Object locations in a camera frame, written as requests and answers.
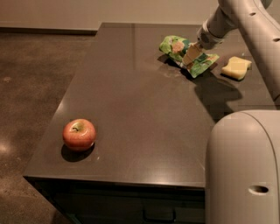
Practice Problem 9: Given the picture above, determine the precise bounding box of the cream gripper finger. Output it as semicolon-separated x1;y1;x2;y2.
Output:
182;42;203;66

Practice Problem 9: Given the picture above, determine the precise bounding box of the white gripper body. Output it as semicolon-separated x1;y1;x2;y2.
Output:
197;18;225;50

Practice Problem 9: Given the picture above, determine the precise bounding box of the green rice chip bag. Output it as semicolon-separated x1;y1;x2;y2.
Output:
159;35;219;79

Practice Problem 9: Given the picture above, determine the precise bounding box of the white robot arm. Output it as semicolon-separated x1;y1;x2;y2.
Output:
198;0;280;224

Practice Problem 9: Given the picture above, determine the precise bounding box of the red apple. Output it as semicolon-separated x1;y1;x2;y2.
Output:
62;119;96;152

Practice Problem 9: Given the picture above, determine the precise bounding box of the yellow sponge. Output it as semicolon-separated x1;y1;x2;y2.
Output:
221;57;252;81

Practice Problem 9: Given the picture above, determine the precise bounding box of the dark cabinet drawer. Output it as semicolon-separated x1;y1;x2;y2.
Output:
52;183;206;224

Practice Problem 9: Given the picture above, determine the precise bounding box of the black drawer handle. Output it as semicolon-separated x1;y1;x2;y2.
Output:
143;208;176;224

